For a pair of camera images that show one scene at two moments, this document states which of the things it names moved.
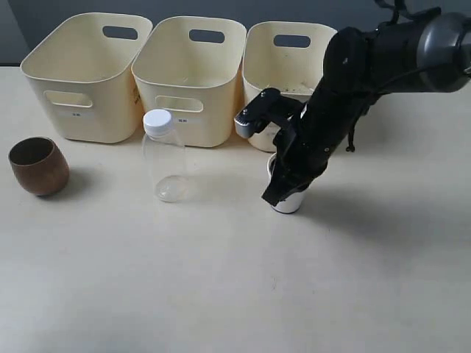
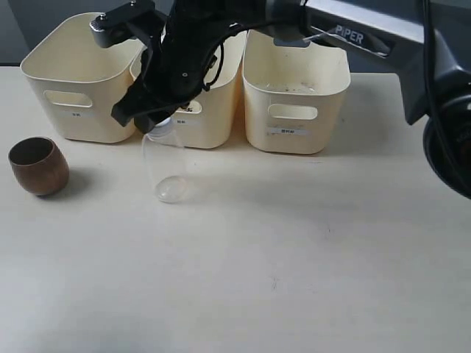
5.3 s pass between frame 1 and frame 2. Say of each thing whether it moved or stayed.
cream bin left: stayed
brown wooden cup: stayed
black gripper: moved
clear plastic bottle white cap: stayed
